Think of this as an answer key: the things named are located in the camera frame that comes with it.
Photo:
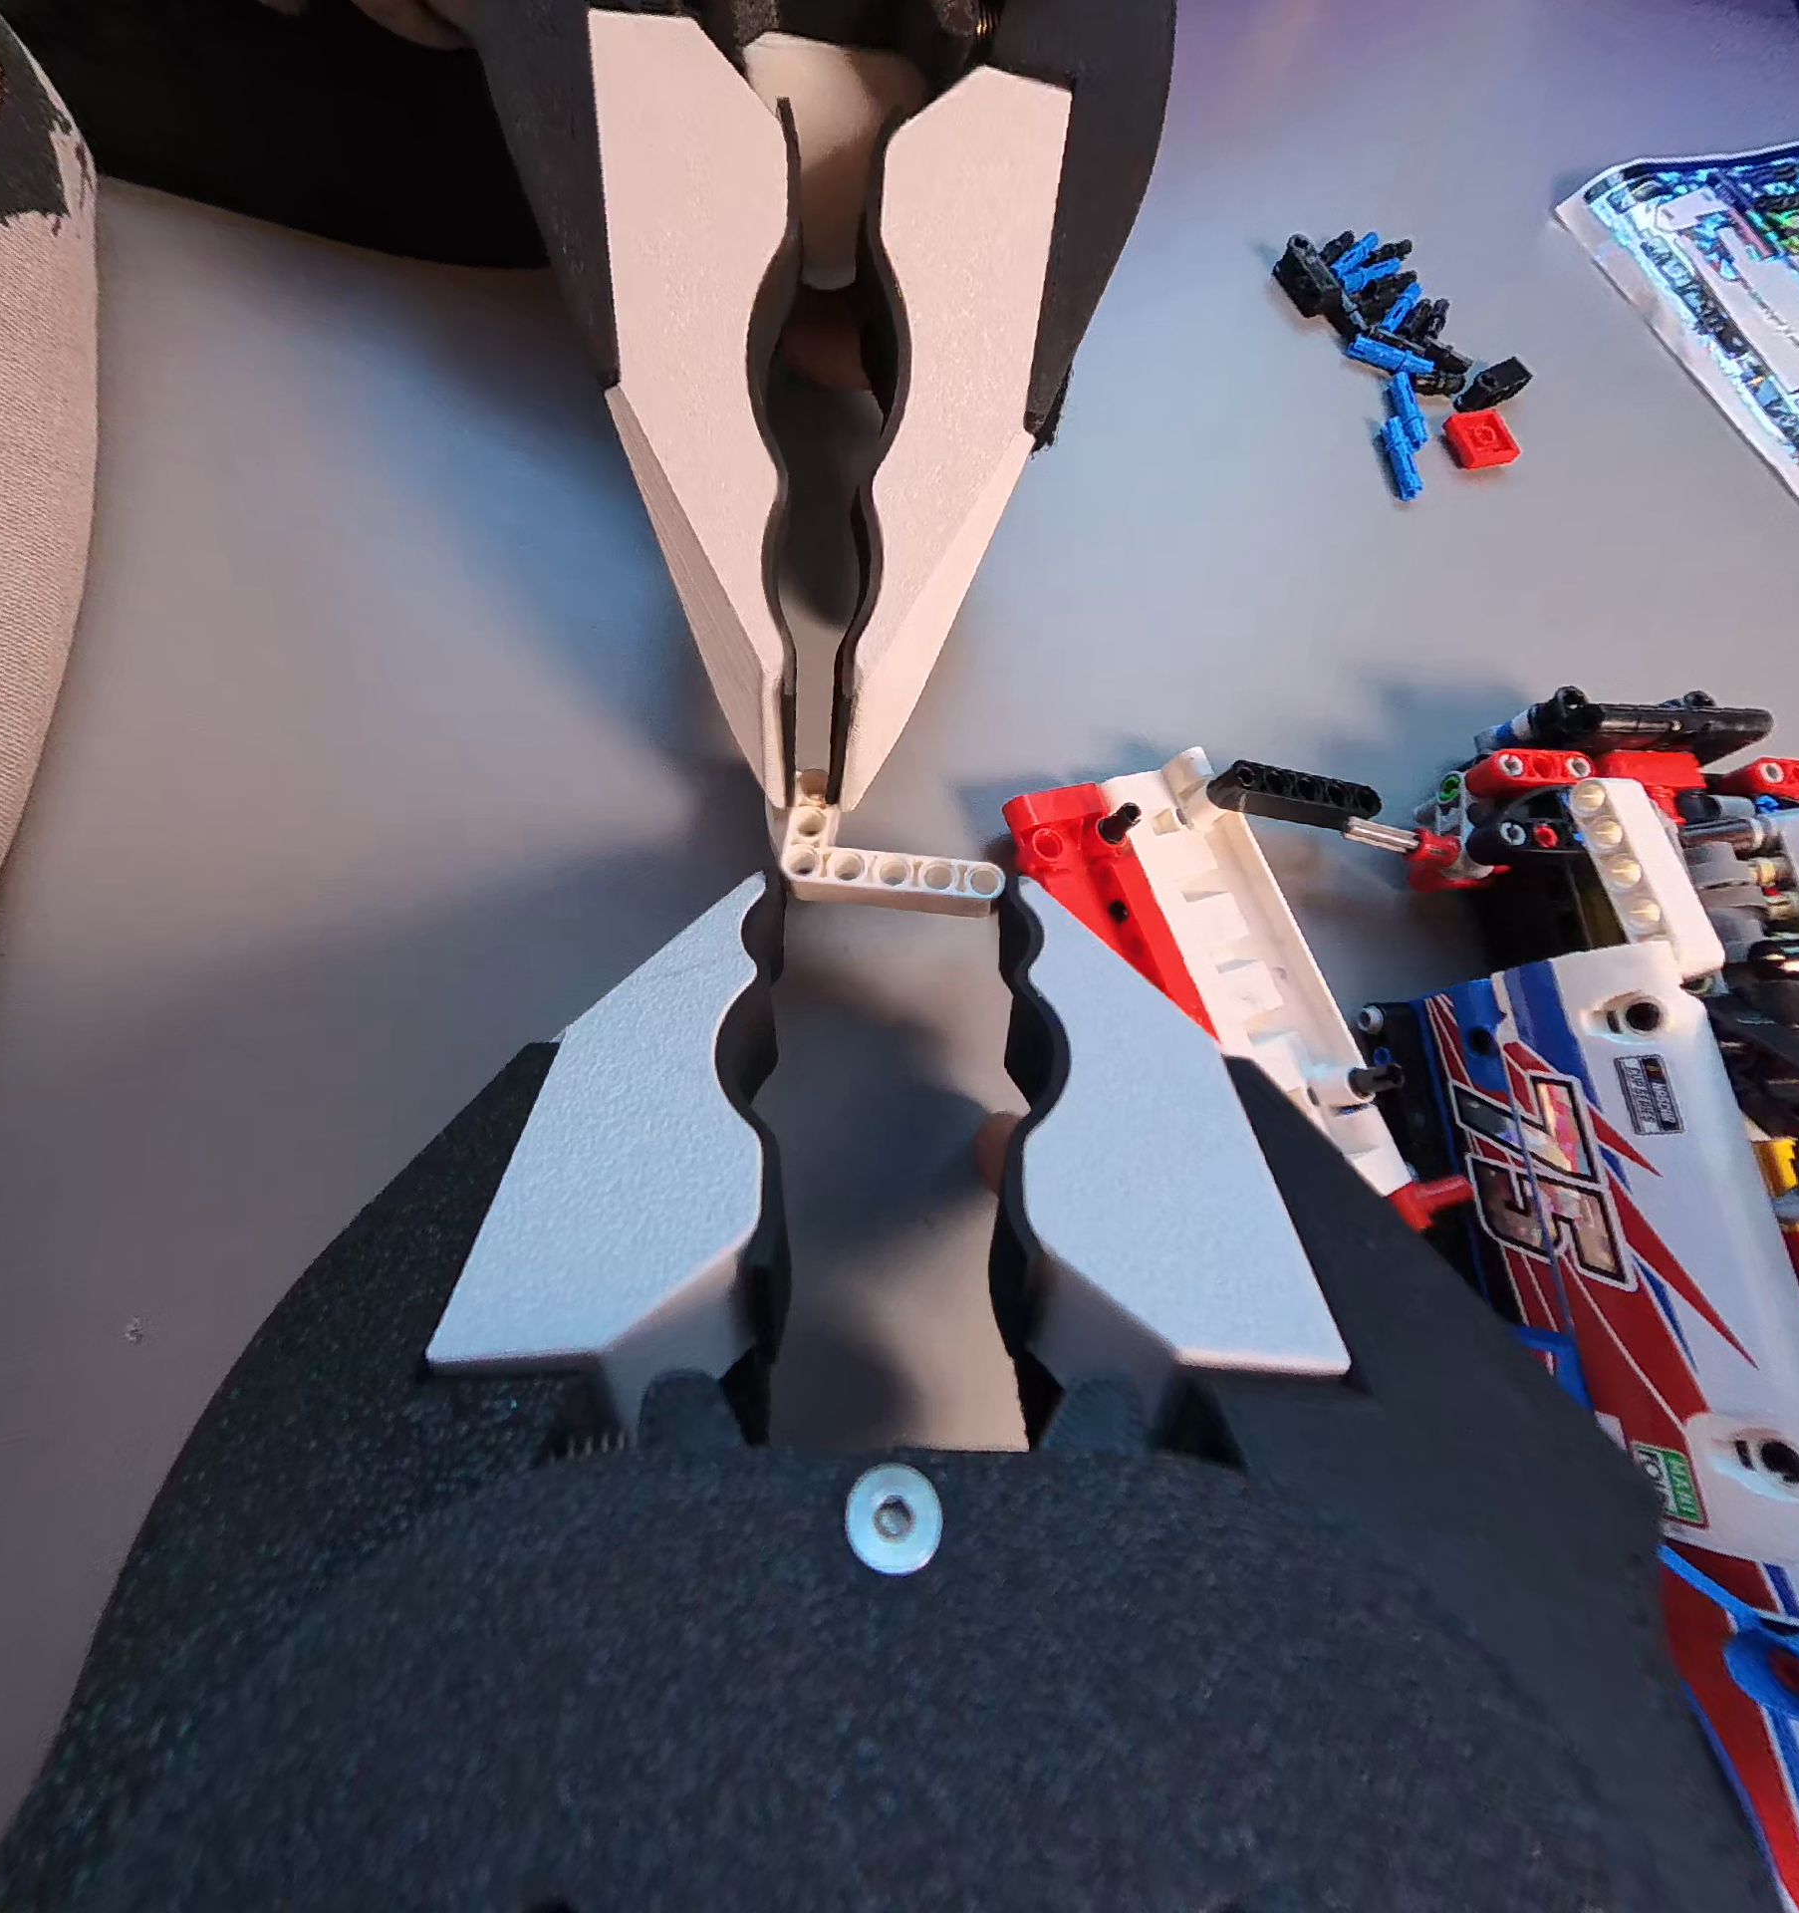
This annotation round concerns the Lego instruction booklet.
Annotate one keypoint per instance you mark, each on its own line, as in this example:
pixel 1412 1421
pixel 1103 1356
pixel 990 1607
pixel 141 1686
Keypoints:
pixel 1737 282

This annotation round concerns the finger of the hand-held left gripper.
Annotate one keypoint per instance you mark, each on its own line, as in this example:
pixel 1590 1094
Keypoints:
pixel 675 327
pixel 974 374

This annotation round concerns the red white lego subassembly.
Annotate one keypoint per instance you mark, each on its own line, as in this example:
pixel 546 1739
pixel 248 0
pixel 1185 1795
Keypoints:
pixel 1211 928

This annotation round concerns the person's left hand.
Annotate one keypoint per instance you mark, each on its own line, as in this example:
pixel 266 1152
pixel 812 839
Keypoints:
pixel 825 350

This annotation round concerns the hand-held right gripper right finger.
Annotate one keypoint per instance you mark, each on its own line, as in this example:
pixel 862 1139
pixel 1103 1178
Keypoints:
pixel 1168 1210

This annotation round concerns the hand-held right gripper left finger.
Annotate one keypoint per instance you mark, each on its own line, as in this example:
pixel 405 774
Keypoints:
pixel 615 1194

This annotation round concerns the cluster of blue black pegs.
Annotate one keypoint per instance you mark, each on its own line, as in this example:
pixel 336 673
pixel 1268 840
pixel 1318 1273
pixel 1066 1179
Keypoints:
pixel 1379 322

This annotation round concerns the red square lego plate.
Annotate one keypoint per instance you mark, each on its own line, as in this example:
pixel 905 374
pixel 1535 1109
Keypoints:
pixel 1483 439

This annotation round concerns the person's right hand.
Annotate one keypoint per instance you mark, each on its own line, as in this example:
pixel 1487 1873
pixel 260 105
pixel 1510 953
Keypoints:
pixel 993 1148

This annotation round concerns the white L-shaped lego beam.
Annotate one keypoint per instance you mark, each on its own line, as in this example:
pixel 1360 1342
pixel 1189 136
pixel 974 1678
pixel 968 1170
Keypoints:
pixel 901 873

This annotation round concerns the blue white lego race car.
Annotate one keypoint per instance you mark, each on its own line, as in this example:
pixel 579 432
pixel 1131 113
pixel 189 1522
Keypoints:
pixel 1630 1166

